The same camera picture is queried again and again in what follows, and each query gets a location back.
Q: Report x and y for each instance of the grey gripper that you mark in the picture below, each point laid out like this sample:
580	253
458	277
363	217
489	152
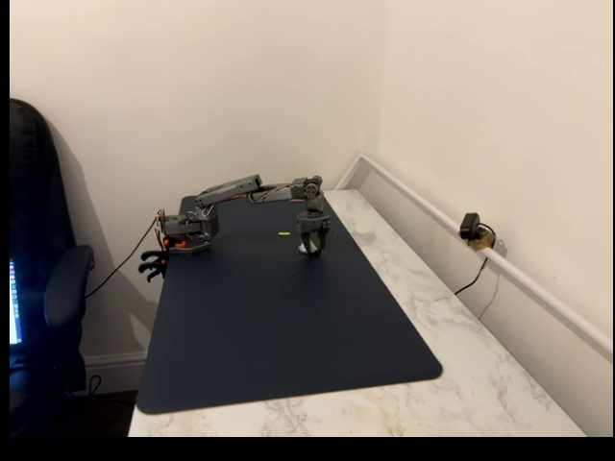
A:
312	226

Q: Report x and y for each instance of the white plastic printed part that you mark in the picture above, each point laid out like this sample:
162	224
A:
305	249

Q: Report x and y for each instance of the grey SO-100 robot arm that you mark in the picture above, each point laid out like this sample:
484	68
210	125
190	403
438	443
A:
230	188

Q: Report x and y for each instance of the dark navy desk mat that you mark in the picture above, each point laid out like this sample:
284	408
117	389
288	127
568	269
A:
288	312

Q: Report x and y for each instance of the black webcam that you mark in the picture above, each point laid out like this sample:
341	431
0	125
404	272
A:
468	225

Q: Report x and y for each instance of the black orange table clamp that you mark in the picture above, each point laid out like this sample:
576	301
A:
152	254
153	273

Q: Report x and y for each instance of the white baseboard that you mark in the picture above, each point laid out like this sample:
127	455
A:
115	359

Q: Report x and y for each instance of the black office chair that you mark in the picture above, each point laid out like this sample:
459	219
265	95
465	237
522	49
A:
38	192

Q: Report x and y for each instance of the laptop with lit screen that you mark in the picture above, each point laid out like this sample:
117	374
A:
15	307

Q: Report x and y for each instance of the tan webcam mount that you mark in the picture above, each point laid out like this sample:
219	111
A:
483	241

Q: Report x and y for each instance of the white wall ledge rail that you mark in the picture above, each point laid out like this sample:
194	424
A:
528	282

